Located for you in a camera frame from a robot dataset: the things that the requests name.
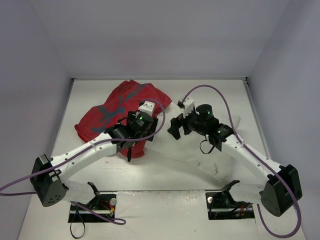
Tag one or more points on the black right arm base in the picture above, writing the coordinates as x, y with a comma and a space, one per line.
221, 206

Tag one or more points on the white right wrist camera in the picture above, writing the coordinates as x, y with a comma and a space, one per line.
187, 105

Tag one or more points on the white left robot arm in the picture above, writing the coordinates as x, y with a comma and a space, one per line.
51, 175

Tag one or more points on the red printed pillowcase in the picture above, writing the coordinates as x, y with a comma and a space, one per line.
124, 98

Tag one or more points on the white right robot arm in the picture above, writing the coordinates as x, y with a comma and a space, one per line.
275, 181

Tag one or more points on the white pillow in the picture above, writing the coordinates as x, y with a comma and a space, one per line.
189, 149

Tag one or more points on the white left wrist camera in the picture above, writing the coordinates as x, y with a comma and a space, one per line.
147, 107

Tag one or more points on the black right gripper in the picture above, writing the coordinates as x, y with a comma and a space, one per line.
178, 124

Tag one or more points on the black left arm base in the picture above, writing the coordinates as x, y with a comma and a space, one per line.
104, 204

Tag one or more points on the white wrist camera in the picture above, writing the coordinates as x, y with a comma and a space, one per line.
147, 107
187, 105

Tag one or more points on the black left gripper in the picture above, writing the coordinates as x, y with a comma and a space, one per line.
152, 128

